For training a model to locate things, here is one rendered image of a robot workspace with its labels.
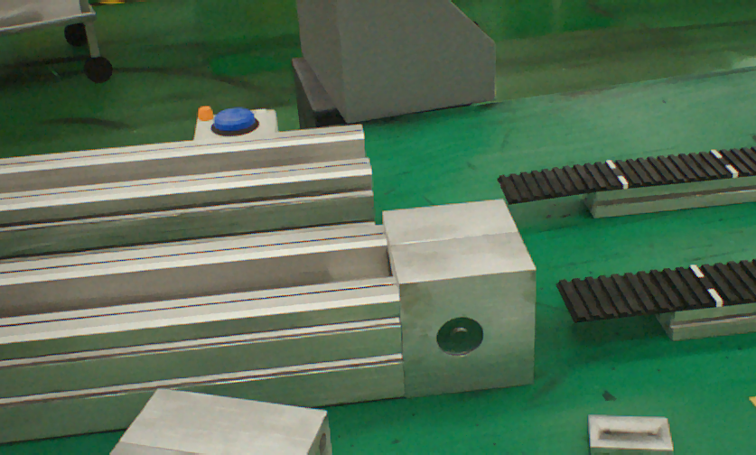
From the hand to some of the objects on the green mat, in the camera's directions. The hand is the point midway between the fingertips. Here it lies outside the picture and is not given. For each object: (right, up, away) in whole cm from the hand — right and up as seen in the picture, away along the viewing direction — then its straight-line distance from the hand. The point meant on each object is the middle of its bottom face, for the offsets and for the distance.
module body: (-99, -26, 0) cm, 103 cm away
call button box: (-73, -17, +12) cm, 76 cm away
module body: (-97, -35, -17) cm, 105 cm away
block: (-53, -30, -13) cm, 62 cm away
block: (-66, -40, -30) cm, 84 cm away
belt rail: (+10, -24, -10) cm, 28 cm away
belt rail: (+8, -15, +7) cm, 18 cm away
